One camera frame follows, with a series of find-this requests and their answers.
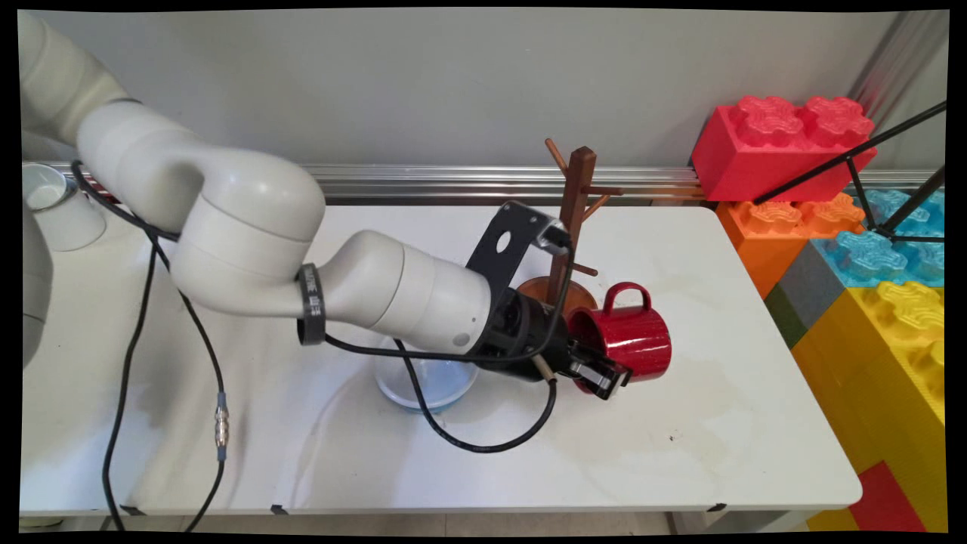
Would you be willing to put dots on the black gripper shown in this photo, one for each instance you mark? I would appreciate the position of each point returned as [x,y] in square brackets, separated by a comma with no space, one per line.
[529,336]

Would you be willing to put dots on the red enamel mug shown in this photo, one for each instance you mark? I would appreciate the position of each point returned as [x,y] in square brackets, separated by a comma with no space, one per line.
[634,340]

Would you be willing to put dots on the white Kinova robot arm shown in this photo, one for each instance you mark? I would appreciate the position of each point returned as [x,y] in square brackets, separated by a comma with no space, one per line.
[249,219]

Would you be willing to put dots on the white bowl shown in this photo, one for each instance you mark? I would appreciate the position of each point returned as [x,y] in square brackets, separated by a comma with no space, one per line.
[446,381]

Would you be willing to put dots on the brown wooden mug tree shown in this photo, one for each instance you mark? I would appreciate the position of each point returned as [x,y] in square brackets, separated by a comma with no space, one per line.
[578,196]

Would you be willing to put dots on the dark green toy block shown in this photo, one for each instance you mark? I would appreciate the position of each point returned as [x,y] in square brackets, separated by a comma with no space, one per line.
[786,317]

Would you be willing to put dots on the orange toy block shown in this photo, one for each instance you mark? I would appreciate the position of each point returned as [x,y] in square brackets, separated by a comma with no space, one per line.
[763,249]

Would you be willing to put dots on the grey toy block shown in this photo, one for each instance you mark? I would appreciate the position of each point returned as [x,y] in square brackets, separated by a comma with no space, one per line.
[812,283]

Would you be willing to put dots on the big red toy block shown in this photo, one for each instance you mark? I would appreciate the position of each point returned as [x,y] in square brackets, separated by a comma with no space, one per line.
[748,159]

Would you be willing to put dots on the big yellow toy block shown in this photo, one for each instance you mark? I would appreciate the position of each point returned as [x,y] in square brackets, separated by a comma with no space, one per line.
[869,378]

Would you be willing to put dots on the blue toy block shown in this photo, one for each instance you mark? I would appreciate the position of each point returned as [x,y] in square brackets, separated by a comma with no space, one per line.
[869,257]

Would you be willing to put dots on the small red toy block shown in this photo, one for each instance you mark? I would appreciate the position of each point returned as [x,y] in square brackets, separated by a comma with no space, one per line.
[884,499]

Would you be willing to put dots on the black tripod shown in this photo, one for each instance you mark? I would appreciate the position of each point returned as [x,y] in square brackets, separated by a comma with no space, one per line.
[914,200]

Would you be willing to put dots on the white mug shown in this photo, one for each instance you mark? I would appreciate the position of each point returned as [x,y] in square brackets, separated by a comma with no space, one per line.
[68,223]

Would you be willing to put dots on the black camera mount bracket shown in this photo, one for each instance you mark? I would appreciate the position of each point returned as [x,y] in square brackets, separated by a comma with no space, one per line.
[521,223]

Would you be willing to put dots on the aluminium rail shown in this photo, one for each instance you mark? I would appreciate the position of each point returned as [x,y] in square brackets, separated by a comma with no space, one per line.
[453,181]

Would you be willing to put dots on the aluminium post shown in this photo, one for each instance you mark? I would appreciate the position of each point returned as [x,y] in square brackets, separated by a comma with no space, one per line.
[899,60]

